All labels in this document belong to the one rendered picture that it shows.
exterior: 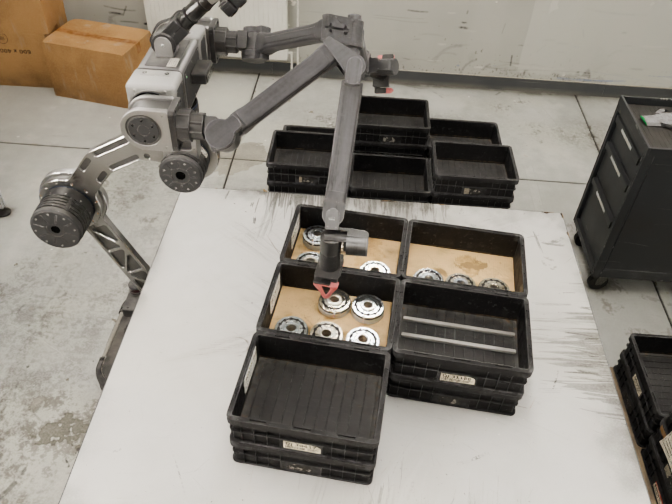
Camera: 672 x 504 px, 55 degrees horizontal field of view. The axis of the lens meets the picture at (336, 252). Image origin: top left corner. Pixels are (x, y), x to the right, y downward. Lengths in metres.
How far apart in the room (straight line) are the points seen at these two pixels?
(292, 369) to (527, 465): 0.73
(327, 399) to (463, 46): 3.56
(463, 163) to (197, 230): 1.47
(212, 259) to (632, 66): 3.75
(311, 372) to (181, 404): 0.41
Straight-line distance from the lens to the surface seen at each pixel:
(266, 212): 2.63
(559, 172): 4.38
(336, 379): 1.91
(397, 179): 3.38
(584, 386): 2.23
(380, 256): 2.26
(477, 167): 3.37
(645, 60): 5.35
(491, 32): 4.97
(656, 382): 2.95
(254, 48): 2.15
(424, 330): 2.05
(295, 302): 2.09
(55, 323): 3.33
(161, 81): 1.81
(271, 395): 1.87
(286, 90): 1.71
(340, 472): 1.85
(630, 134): 3.24
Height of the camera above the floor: 2.37
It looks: 43 degrees down
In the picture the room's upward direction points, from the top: 3 degrees clockwise
